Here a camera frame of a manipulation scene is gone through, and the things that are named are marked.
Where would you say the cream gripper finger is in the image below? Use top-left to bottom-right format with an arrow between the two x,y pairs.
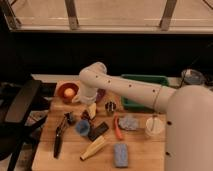
88,103 -> 97,119

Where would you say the dark red grapes bunch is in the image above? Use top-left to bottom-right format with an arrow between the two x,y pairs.
81,110 -> 95,121

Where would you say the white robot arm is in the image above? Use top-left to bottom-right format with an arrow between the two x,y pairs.
79,62 -> 213,171

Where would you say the purple bowl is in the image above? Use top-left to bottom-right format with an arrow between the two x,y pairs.
96,89 -> 106,103

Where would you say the small striped round object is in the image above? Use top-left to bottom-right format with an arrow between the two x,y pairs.
105,101 -> 116,115

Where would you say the blue small cup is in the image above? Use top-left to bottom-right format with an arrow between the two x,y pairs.
75,120 -> 90,136

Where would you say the small black clip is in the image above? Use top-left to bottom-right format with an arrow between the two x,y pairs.
65,112 -> 75,125

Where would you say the black rectangular block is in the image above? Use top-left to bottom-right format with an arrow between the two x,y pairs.
88,122 -> 109,141

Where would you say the yellow ball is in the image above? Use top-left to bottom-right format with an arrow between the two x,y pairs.
64,88 -> 75,98

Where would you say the orange bowl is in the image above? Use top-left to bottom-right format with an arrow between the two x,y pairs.
57,83 -> 79,103

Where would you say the wooden cutting board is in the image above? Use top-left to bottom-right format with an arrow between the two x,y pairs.
32,91 -> 165,171

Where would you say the yellow corn toy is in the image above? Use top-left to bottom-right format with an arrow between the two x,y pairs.
80,136 -> 106,161

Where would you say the orange carrot toy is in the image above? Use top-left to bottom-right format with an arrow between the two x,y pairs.
114,116 -> 123,140

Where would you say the blue sponge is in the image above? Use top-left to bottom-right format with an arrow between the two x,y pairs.
114,143 -> 128,168

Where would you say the black office chair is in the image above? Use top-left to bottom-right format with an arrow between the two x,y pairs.
0,80 -> 50,171

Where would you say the green plastic tray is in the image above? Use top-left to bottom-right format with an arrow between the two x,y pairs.
121,74 -> 169,113

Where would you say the grey round object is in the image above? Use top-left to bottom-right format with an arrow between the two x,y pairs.
181,69 -> 205,85

